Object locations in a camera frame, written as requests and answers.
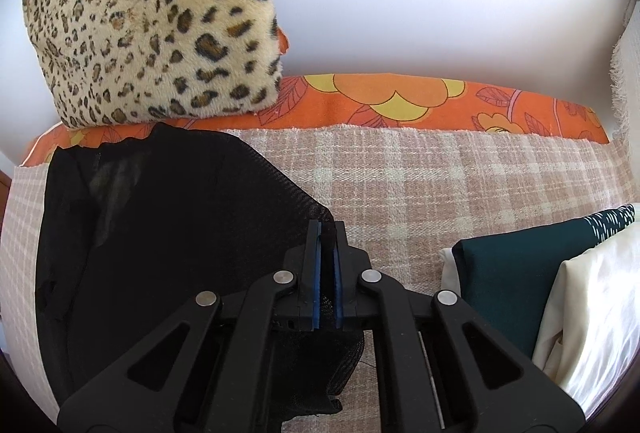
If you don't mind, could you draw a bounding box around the green striped white pillow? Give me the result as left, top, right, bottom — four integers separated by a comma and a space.
611, 3, 639, 148

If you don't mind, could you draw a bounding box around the pink plaid blanket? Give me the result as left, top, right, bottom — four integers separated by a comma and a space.
1, 126, 639, 432

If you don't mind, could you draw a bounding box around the dark green folded garment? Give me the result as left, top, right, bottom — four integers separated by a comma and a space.
450, 204, 639, 357

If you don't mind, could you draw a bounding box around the leopard print cushion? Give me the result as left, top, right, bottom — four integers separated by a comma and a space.
23, 0, 282, 129

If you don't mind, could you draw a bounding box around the orange floral bed sheet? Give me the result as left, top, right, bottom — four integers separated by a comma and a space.
19, 72, 612, 167

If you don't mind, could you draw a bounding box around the black t-shirt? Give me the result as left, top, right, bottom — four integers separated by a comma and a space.
35, 123, 334, 403

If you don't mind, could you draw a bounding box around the cream folded garment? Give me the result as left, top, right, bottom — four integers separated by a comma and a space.
533, 223, 639, 417

